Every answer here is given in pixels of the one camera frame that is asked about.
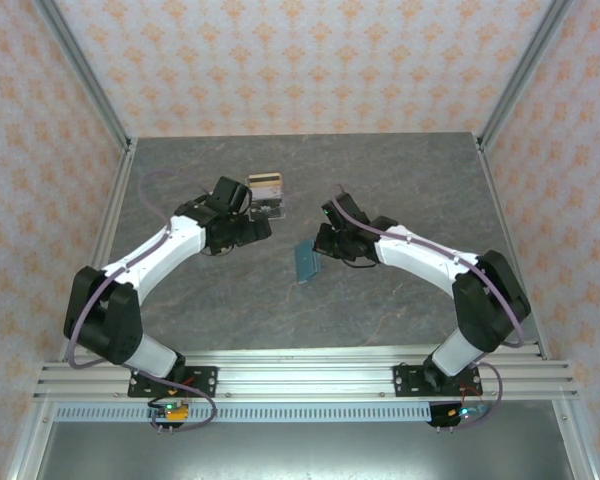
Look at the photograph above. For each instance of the blue card holder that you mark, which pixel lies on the blue card holder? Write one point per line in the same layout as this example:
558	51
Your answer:
309	262

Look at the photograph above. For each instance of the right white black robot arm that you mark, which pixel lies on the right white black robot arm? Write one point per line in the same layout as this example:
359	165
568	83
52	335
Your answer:
420	250

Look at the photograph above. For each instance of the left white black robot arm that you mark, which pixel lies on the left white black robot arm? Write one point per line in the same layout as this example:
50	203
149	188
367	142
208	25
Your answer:
145	260

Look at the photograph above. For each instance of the white purple card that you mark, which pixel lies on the white purple card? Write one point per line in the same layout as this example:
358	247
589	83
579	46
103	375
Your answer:
267	194

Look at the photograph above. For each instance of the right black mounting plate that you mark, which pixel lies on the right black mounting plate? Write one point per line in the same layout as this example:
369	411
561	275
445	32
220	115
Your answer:
405	380

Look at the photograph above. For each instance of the black mounting plate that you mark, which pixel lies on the black mounting plate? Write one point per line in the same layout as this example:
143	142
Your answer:
405	380
205	376

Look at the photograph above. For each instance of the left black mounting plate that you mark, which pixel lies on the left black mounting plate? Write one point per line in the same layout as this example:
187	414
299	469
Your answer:
205	376

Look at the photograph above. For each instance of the left controller board yellow connector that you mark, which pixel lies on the left controller board yellow connector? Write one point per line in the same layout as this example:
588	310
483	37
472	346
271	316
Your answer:
176	412

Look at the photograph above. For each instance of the right controller board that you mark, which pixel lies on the right controller board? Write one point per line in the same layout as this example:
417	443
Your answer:
442	415

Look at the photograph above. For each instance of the grey metal sheet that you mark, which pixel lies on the grey metal sheet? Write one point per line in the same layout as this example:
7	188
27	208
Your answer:
305	450

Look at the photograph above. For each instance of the left aluminium side rail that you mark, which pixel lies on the left aluminium side rail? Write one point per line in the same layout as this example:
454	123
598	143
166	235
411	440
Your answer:
121	170

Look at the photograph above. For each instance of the aluminium side rail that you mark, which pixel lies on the aluminium side rail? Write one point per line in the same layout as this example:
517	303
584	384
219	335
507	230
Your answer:
121	170
490	170

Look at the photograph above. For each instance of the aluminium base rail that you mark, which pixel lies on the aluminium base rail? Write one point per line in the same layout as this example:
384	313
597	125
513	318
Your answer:
305	380

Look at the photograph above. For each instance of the right aluminium side rail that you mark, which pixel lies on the right aluminium side rail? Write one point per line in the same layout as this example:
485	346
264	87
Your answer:
490	170

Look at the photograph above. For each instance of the left aluminium frame post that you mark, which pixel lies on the left aluminium frame post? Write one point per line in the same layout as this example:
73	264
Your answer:
82	70

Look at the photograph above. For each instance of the aluminium frame post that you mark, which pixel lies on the aluminium frame post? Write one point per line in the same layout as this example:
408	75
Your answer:
524	70
82	70

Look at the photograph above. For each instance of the right aluminium frame post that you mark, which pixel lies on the right aluminium frame post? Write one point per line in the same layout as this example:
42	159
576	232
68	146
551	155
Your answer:
524	70

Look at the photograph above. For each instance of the left aluminium frame leg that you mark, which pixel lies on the left aluminium frame leg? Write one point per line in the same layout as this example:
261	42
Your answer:
30	440

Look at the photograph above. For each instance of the aluminium frame leg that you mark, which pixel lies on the aluminium frame leg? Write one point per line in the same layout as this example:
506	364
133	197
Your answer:
578	440
30	440

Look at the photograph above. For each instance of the right aluminium frame leg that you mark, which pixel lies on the right aluminium frame leg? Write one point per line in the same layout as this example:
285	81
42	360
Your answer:
578	440

